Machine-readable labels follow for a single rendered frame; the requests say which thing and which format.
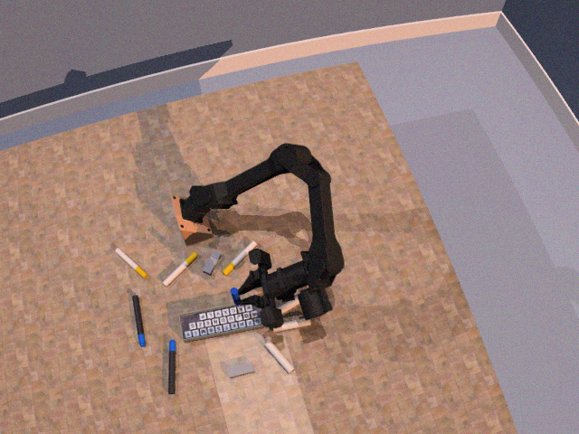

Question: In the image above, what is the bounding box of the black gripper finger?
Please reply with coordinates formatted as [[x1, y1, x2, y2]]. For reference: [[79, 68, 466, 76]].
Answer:
[[238, 271, 261, 295], [237, 295, 262, 309]]

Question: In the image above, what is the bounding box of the blue stylus with grey tip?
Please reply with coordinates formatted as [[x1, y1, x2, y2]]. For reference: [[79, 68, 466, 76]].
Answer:
[[231, 288, 241, 306]]

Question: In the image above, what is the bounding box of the black stylus with blue tip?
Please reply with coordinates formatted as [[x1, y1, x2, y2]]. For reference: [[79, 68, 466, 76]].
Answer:
[[132, 295, 146, 347], [168, 339, 176, 394]]

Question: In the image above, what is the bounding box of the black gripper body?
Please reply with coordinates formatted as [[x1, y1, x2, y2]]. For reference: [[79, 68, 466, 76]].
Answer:
[[248, 249, 297, 329]]

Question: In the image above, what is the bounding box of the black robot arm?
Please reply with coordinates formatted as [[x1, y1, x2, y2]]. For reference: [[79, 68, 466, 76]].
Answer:
[[179, 144, 345, 320]]

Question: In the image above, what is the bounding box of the grey keyboard with white letter keys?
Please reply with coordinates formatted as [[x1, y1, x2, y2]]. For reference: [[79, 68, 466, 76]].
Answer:
[[179, 304, 265, 343]]

